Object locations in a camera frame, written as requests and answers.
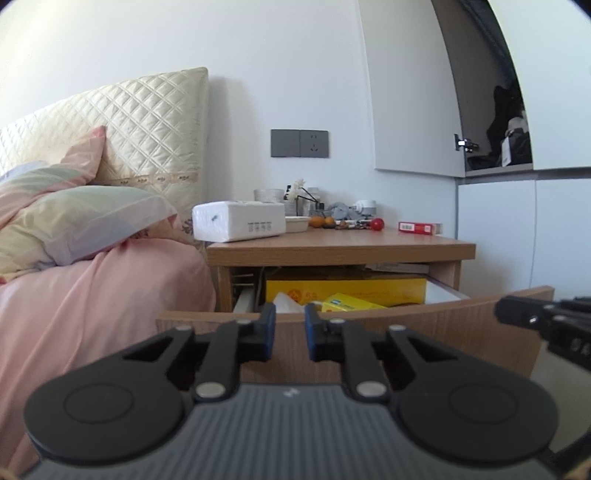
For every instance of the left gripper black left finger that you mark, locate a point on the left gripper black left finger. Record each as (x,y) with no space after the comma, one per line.
(129,403)

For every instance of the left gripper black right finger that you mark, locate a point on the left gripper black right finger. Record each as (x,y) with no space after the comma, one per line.
(450,403)

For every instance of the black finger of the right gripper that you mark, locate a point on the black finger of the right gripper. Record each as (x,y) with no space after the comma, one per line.
(564,325)

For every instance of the yellow medicine box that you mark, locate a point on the yellow medicine box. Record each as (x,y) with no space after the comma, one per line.
(345,303)

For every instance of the large yellow box in drawer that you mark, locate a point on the large yellow box in drawer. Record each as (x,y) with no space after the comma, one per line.
(387,291)

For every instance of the pink bed sheet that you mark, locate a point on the pink bed sheet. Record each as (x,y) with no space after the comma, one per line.
(62,318)

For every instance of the red cigarette box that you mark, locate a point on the red cigarette box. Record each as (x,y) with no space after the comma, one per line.
(419,228)

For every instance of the dark clothes in wardrobe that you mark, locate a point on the dark clothes in wardrobe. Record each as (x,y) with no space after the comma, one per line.
(508,135)

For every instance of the metal door hinge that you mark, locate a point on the metal door hinge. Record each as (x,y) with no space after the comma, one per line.
(465,144)

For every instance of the red ball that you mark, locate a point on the red ball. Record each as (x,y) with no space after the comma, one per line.
(377,224)

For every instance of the pastel striped pillow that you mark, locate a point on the pastel striped pillow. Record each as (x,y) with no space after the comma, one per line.
(52,215)

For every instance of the key bunch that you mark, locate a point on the key bunch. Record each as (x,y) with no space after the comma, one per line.
(357,224)

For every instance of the white tissue pack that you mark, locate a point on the white tissue pack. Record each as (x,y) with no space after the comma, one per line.
(230,221)

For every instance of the wooden nightstand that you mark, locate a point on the wooden nightstand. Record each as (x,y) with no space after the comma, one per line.
(320,247)

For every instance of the white plug adapter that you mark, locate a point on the white plug adapter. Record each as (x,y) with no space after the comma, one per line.
(365,208)

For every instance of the orange fruit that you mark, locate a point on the orange fruit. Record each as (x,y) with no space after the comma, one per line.
(322,222)

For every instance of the white pill bottle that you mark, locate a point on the white pill bottle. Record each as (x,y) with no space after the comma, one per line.
(315,196)

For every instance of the beige shallow dish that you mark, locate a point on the beige shallow dish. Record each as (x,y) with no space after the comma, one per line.
(297,224)

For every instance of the white wardrobe door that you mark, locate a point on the white wardrobe door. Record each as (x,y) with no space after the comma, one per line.
(414,102)

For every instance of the clear glass cup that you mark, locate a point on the clear glass cup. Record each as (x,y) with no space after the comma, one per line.
(269,195)

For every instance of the white flower diffuser bottle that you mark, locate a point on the white flower diffuser bottle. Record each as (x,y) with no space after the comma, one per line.
(295,199)

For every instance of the cream quilted headboard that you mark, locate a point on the cream quilted headboard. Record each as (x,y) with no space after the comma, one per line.
(156,131)

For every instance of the grey wall socket panel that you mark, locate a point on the grey wall socket panel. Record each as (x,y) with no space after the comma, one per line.
(287,143)

